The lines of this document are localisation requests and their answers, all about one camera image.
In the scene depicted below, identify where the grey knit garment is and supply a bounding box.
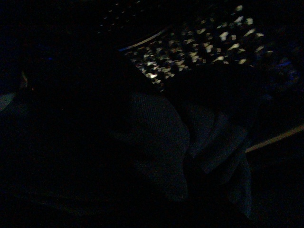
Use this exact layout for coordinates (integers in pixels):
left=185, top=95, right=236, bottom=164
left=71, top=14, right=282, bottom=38
left=104, top=92, right=257, bottom=216

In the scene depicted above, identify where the perforated steel drum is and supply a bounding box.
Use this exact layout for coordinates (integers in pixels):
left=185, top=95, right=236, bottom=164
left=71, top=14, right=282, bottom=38
left=95, top=0, right=304, bottom=94

